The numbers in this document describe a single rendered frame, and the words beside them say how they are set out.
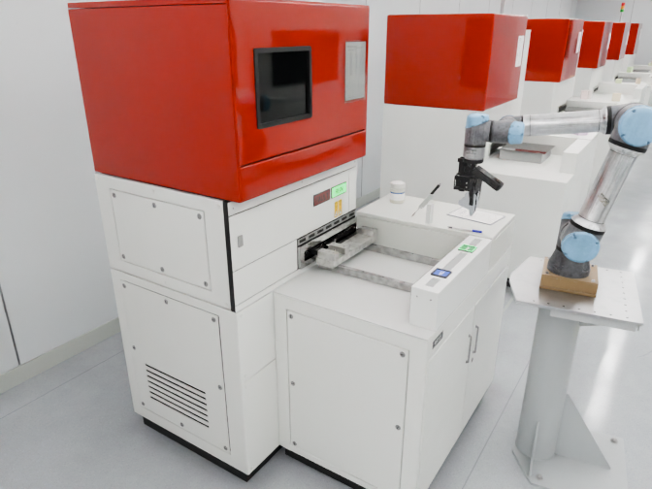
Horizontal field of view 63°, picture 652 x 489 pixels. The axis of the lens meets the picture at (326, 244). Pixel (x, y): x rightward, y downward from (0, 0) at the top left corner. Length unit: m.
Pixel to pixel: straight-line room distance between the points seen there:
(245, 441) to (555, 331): 1.27
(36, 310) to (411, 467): 2.10
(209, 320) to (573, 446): 1.63
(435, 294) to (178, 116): 1.00
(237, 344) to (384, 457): 0.68
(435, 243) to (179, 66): 1.22
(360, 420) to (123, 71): 1.48
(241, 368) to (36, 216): 1.51
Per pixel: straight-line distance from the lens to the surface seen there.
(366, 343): 1.87
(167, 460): 2.59
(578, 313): 2.07
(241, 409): 2.13
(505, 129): 1.92
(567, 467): 2.64
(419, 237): 2.32
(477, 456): 2.59
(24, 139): 3.01
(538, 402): 2.45
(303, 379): 2.13
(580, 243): 1.98
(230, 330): 1.95
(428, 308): 1.76
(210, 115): 1.71
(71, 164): 3.14
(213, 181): 1.76
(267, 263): 1.95
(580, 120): 2.05
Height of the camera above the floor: 1.73
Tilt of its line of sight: 22 degrees down
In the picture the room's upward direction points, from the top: straight up
